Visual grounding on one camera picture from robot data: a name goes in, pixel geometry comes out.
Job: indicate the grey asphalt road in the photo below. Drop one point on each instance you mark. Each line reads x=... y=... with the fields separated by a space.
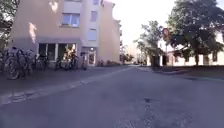
x=133 y=96

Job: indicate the large dark tree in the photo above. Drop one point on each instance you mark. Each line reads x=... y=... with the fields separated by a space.
x=196 y=26

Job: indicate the white low building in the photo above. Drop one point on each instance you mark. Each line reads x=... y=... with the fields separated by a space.
x=206 y=56

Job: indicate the raised kerb island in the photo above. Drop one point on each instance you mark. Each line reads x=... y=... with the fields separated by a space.
x=190 y=71

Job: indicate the beige multi-storey building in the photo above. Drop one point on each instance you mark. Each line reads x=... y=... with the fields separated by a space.
x=50 y=30

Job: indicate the row of parked bicycles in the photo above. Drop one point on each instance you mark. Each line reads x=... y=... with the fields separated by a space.
x=20 y=63

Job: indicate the round red road sign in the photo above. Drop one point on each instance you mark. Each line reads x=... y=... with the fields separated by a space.
x=165 y=32

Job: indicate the grey pavement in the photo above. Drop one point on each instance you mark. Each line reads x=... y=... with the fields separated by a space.
x=43 y=77

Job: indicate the small green tree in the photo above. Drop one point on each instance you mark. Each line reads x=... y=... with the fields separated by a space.
x=150 y=41

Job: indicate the pale stone kerb strip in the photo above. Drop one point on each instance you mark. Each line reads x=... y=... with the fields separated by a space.
x=50 y=89

